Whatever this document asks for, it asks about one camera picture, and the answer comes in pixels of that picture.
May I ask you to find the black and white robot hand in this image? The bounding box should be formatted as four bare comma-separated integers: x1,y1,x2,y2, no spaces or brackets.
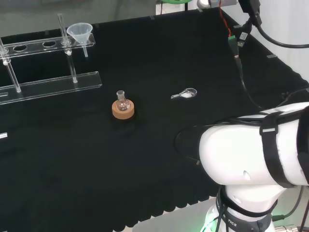
197,0,239,9

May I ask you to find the translucent plastic funnel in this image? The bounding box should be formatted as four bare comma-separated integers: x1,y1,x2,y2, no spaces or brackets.
66,22,93,58

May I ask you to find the clear acrylic funnel stand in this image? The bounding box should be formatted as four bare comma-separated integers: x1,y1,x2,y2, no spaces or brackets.
0,13,103,105

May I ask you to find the silver usb plug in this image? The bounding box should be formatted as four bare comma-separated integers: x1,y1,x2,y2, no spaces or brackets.
237,30,250,48

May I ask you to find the small round-bottom glass flask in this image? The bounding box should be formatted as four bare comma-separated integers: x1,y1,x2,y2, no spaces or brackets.
115,90,129,113

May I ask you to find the black bench cloth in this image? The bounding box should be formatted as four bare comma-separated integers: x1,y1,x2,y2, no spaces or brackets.
0,6,309,232

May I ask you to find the orange cable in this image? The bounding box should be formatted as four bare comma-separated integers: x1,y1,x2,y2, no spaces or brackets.
218,4,233,37

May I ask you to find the green cable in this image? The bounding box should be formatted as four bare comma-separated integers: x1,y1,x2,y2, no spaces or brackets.
161,0,193,5

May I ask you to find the thick black cable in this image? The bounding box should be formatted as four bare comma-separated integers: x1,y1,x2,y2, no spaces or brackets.
238,0,309,48

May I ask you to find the brown cork ring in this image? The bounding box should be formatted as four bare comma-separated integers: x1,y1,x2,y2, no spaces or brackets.
112,99,135,120

